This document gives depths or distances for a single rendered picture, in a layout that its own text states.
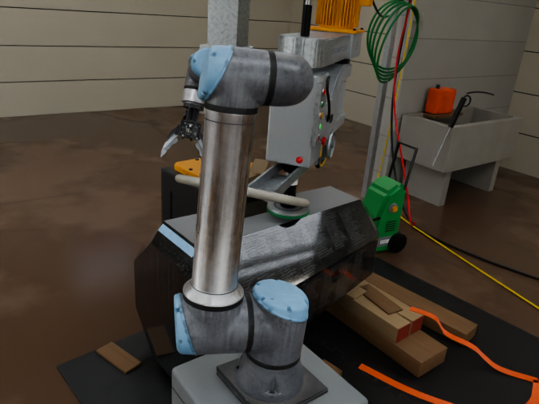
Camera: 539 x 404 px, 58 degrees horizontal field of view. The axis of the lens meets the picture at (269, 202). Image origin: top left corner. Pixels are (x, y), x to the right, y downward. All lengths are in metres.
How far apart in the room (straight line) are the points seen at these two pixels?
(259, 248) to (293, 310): 1.07
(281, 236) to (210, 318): 1.23
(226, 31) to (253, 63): 1.99
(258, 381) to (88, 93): 7.30
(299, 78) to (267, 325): 0.59
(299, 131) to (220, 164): 1.21
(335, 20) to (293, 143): 0.85
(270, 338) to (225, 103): 0.58
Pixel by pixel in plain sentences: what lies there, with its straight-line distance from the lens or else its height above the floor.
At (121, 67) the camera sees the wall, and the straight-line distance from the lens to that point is 8.43.
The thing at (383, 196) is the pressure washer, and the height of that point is 0.49.
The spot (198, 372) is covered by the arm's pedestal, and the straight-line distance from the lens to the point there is 1.46.
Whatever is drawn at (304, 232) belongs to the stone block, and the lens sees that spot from 2.45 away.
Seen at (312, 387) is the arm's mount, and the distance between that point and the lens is 1.42.
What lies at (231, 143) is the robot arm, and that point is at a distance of 1.03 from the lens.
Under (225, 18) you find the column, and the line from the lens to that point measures 3.01.
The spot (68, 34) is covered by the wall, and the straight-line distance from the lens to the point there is 8.13.
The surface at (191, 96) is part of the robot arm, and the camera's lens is 1.69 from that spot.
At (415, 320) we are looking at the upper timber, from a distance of 2.97.
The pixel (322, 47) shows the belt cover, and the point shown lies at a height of 1.66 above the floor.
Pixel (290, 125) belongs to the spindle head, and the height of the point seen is 1.31.
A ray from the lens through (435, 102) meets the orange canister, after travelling 5.46.
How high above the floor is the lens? 1.82
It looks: 22 degrees down
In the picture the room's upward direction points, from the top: 5 degrees clockwise
